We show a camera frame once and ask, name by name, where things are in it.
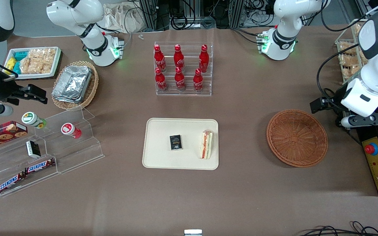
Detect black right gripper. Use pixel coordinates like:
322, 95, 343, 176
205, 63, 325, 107
0, 79, 48, 105

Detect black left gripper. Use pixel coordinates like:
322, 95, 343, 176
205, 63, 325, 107
310, 86, 348, 114

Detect plastic-wrapped triangle sandwich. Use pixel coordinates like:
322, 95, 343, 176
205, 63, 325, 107
199, 130, 214, 160

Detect white snack tray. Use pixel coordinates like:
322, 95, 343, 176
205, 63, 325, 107
4, 47, 62, 80

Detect round brown wicker basket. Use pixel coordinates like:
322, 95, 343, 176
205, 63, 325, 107
266, 109, 328, 168

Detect oval light wicker basket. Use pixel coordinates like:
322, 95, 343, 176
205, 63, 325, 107
51, 61, 99, 110

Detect cream rectangular serving tray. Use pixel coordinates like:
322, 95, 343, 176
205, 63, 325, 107
142, 118, 219, 170

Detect green-lidded small bottle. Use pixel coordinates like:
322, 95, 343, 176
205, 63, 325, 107
22, 112, 47, 129

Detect clear bag rice crackers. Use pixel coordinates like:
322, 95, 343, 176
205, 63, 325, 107
20, 57, 54, 74
28, 49, 56, 65

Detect stacked aluminium foil containers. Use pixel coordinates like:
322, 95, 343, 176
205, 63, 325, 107
52, 65, 93, 104

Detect red-lidded small bottle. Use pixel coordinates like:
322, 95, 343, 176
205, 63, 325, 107
61, 123, 82, 139

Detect red chocolate cookie box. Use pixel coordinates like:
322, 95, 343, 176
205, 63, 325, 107
0, 121, 28, 152

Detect clear bag of pastries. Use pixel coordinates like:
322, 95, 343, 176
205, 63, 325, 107
338, 41, 363, 80

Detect small black white-edged box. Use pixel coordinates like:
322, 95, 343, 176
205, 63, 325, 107
26, 140, 41, 158

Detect Snickers chocolate bar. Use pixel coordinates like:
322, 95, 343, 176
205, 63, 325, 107
24, 158, 56, 174
0, 172, 26, 194

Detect clear acrylic stepped shelf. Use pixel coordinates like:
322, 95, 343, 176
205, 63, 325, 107
0, 107, 105, 198

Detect clear acrylic bottle rack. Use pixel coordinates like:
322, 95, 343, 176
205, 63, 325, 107
154, 42, 214, 96

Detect beige cloth bag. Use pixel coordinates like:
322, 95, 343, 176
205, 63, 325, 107
101, 3, 147, 33

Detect red cola bottle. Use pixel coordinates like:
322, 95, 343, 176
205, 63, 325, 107
174, 45, 185, 71
199, 45, 210, 73
155, 68, 168, 92
175, 67, 186, 91
193, 68, 204, 93
154, 45, 167, 72

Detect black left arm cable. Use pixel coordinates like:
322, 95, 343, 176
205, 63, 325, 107
316, 49, 375, 113

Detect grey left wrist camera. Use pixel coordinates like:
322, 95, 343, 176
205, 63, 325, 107
341, 113, 378, 128

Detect wire rack of snack bags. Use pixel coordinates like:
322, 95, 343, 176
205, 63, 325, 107
335, 18, 370, 83

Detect black loose table-edge cables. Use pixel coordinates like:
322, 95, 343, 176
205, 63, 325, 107
299, 221, 378, 236

